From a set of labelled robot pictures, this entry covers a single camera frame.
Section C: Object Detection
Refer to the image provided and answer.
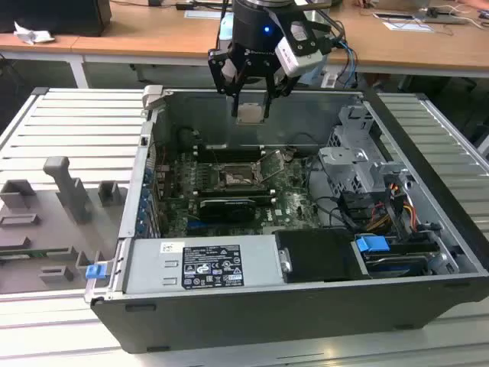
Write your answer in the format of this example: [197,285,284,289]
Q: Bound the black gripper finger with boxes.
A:
[262,71,296,119]
[208,47,246,118]

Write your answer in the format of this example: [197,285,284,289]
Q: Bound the silver square CPU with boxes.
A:
[235,102,265,125]

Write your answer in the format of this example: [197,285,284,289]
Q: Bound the black RAM slot bank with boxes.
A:
[194,186,278,200]
[196,145,265,164]

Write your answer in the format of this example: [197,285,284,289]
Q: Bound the CPU socket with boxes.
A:
[216,163,265,191]

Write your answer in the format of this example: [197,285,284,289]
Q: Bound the wooden desk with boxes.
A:
[0,0,489,89]

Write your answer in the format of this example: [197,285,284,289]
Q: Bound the silver metal disk bay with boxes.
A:
[318,105,413,196]

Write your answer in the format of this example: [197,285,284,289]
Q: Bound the green motherboard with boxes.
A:
[152,147,325,236]

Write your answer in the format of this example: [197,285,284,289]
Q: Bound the black graphics card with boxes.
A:
[198,197,255,225]

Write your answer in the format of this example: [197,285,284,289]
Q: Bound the white paper sheet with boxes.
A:
[382,21,435,34]

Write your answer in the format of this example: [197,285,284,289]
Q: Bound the black plastic shroud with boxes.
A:
[274,228,370,284]

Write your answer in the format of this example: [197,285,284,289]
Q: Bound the black box on desk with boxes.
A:
[0,0,113,37]

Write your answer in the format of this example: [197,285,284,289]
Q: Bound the hard disk in blue carrier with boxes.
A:
[354,235,441,278]

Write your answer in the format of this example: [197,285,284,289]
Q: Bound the crumpled white paper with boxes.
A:
[13,21,56,45]

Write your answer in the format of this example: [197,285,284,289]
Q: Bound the grey power supply unit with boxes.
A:
[121,235,287,295]

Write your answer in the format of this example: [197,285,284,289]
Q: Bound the black open PC case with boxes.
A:
[83,86,489,355]

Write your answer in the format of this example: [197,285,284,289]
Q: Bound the grey parts rack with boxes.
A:
[0,155,129,295]

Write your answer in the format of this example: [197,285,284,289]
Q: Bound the green RAM stick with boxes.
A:
[0,248,70,258]

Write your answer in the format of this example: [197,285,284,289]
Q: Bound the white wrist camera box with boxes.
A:
[274,21,325,73]

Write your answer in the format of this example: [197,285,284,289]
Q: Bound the grey case handle latch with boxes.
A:
[141,84,166,112]

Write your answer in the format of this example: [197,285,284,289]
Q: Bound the blue cables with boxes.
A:
[331,36,359,88]

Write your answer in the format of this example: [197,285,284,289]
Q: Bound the coloured wire bundle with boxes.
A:
[365,182,416,231]

